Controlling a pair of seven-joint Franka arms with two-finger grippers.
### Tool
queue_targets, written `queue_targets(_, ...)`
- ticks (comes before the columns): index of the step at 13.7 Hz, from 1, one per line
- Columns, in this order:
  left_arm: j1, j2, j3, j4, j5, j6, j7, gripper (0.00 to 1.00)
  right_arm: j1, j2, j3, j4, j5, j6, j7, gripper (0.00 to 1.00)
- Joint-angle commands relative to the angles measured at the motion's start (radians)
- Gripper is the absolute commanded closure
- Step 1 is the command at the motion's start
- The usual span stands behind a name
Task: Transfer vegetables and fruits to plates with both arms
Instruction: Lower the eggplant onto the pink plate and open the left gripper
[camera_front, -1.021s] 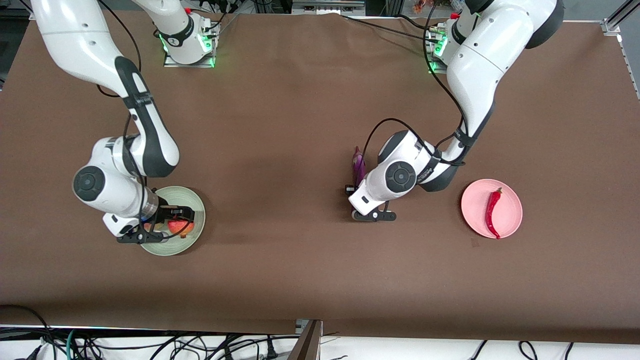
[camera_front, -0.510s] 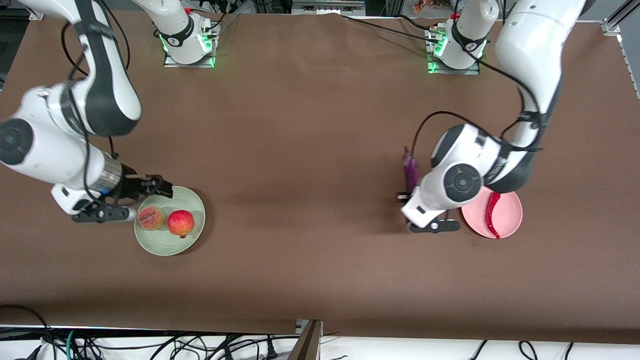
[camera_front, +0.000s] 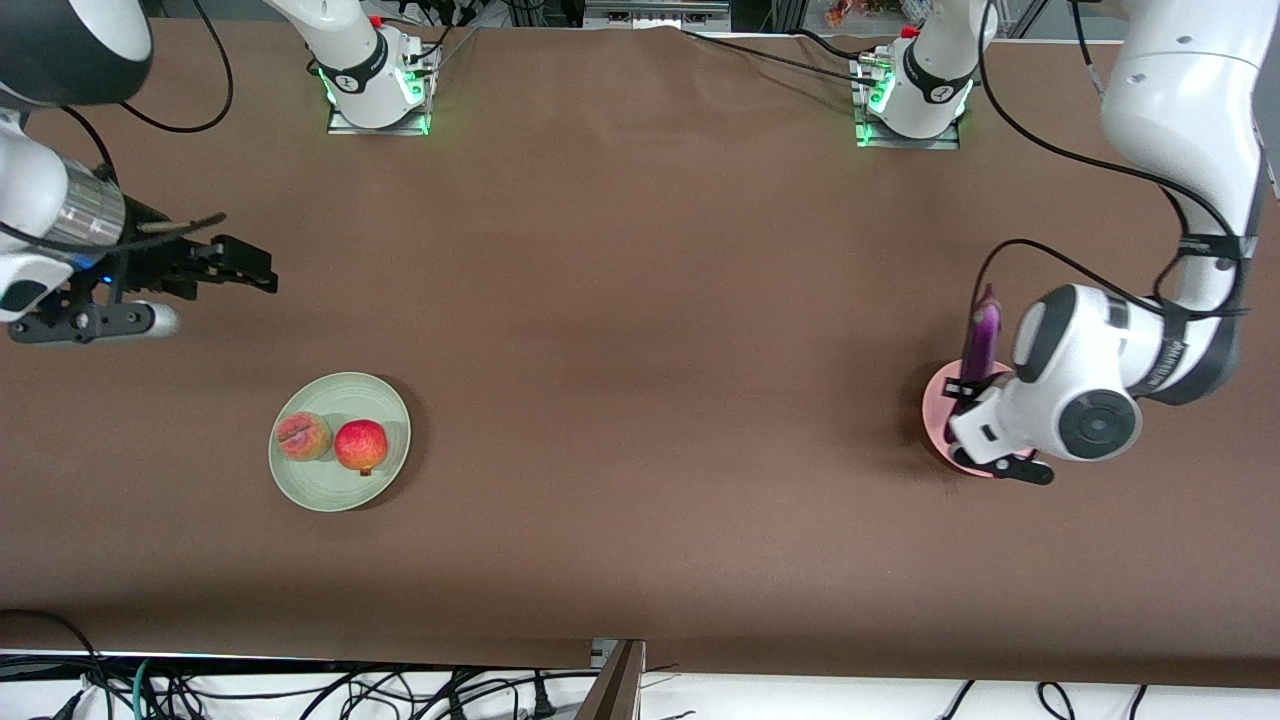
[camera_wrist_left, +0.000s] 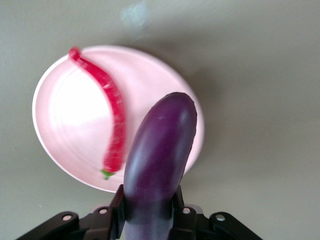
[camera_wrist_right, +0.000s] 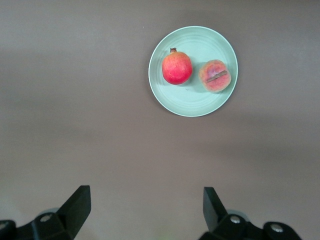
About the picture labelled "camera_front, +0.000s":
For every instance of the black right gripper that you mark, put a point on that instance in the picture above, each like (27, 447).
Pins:
(150, 262)

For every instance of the long purple eggplant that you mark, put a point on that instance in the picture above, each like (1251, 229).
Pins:
(983, 335)

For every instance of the orange pink peach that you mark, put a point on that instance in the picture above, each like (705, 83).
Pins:
(303, 436)

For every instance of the red pomegranate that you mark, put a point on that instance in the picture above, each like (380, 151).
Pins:
(361, 446)

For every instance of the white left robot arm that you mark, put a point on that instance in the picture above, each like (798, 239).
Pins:
(1180, 80)

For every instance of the pink round plate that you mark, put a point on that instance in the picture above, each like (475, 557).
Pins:
(937, 425)

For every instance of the light green round plate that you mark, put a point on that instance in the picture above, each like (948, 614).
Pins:
(330, 490)

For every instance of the brown table cloth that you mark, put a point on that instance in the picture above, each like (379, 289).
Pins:
(600, 250)

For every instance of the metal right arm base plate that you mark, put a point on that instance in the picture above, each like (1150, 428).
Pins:
(345, 125)

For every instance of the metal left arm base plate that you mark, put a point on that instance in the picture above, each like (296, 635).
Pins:
(905, 142)

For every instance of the grey metal bracket post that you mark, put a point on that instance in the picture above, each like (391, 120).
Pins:
(615, 685)

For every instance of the grey aluminium frame rail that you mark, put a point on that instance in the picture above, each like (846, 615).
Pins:
(655, 14)

